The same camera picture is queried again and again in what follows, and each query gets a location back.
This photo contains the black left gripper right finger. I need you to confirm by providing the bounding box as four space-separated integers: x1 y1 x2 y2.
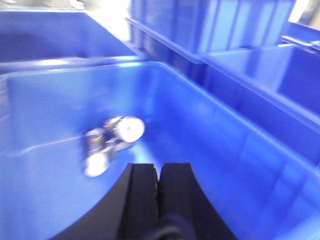
158 163 237 240

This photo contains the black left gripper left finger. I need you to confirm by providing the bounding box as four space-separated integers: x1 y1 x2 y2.
53 163 159 240

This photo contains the metal valve with white cap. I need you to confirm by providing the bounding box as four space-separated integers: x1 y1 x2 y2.
84 115 145 178

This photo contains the blue shelf box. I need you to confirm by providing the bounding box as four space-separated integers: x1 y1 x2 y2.
0 61 320 240

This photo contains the blue box right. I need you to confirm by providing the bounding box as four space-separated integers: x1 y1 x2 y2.
201 42 320 166

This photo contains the blue box stacked upper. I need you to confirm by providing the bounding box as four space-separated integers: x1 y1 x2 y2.
127 0 295 63

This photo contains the blue box behind left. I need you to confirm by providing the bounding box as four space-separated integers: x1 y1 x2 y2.
0 10 146 67

